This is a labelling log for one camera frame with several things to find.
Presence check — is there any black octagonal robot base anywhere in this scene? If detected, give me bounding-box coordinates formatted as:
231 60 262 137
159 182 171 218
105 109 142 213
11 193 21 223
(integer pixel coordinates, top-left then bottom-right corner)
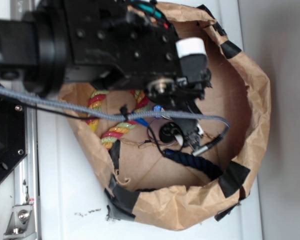
0 97 27 184

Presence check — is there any grey braided cable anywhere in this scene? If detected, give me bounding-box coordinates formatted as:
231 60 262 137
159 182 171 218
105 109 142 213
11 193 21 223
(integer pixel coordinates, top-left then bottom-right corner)
0 83 231 148

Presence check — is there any aluminium rail frame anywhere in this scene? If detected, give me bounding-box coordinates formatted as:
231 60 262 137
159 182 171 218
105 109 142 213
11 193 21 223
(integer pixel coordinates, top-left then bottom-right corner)
3 0 42 240

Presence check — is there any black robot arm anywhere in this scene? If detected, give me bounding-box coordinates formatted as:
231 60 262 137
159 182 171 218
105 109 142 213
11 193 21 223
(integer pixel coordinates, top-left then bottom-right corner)
0 0 211 109

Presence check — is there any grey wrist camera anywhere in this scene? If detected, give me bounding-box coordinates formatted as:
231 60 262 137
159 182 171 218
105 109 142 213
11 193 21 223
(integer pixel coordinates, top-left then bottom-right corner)
175 37 208 85

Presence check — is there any multicolour twisted rope toy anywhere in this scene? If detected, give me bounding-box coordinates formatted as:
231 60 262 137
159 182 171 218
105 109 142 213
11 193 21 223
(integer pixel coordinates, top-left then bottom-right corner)
88 90 150 151

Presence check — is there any brown paper bin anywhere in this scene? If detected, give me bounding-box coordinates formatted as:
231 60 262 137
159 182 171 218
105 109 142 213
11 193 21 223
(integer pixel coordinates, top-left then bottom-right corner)
57 1 271 232

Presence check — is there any metal corner bracket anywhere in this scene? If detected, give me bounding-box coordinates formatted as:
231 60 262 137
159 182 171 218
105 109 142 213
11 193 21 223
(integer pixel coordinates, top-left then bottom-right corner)
3 204 36 240

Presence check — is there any dark blue rope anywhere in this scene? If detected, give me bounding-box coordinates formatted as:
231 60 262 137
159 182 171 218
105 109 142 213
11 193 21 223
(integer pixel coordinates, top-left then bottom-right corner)
134 148 225 193

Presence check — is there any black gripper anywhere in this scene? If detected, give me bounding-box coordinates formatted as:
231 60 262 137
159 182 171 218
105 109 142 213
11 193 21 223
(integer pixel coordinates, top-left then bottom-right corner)
63 0 211 109

